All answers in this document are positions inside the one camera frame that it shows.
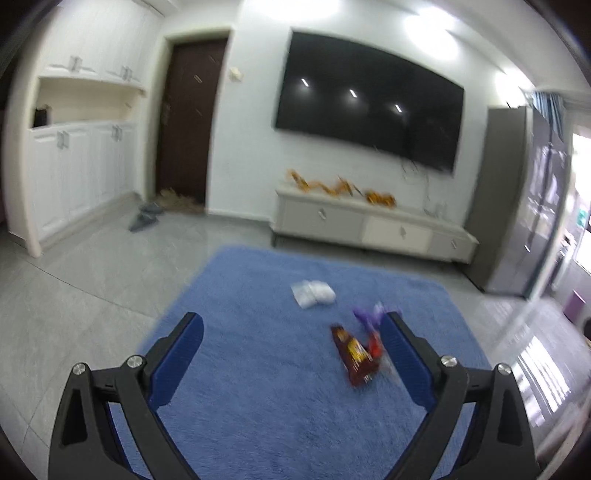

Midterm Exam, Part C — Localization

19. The black wall television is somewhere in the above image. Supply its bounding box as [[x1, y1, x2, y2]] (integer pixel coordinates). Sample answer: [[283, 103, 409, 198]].
[[276, 28, 465, 175]]

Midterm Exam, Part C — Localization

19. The white plastic bag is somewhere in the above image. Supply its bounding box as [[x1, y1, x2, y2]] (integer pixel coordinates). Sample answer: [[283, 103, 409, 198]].
[[291, 280, 336, 309]]

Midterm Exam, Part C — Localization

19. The grey white television cabinet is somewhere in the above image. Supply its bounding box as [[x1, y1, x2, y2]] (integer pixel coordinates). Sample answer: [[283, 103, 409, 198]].
[[272, 185, 480, 267]]

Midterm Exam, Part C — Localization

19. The purple plastic bag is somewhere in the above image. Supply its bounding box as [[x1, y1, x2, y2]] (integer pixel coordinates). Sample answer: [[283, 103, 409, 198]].
[[353, 302, 385, 331]]

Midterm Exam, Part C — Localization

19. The dark brown snack packet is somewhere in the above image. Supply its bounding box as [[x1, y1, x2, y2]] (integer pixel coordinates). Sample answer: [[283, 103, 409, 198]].
[[330, 325, 387, 389]]

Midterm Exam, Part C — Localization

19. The white shoe cabinet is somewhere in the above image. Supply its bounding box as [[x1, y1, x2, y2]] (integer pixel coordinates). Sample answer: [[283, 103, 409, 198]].
[[9, 0, 149, 257]]

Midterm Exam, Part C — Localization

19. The blue fluffy rug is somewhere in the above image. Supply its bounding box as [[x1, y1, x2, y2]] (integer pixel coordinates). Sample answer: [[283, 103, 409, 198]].
[[111, 244, 493, 480]]

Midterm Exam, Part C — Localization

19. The dark brown door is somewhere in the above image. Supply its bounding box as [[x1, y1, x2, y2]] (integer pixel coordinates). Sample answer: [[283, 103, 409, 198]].
[[154, 38, 230, 206]]

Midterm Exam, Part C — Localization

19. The blue grey curtain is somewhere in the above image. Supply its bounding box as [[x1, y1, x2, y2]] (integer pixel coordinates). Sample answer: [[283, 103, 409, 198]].
[[526, 90, 567, 140]]

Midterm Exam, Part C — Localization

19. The golden dragon figurine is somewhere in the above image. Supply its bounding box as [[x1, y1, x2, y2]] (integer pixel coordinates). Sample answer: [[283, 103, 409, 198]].
[[287, 168, 366, 199]]

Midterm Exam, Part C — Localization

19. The purple box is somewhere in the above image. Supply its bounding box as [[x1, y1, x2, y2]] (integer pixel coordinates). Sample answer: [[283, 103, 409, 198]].
[[566, 291, 590, 326]]

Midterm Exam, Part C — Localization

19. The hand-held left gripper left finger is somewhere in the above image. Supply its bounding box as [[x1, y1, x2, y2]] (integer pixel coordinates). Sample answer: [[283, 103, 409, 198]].
[[47, 311, 205, 480]]

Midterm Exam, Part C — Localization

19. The grey refrigerator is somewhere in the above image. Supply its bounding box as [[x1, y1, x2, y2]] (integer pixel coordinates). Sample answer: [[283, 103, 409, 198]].
[[464, 106, 571, 301]]

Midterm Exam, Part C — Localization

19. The television cable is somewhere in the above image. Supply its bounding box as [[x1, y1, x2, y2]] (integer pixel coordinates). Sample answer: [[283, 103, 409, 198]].
[[399, 159, 444, 216]]

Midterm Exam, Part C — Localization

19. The golden tiger figurine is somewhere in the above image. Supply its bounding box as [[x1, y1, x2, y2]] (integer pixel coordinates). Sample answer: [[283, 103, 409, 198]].
[[365, 189, 398, 208]]

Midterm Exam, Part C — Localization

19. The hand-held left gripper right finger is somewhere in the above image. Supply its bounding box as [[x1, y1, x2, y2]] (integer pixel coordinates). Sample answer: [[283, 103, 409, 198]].
[[382, 311, 541, 480]]

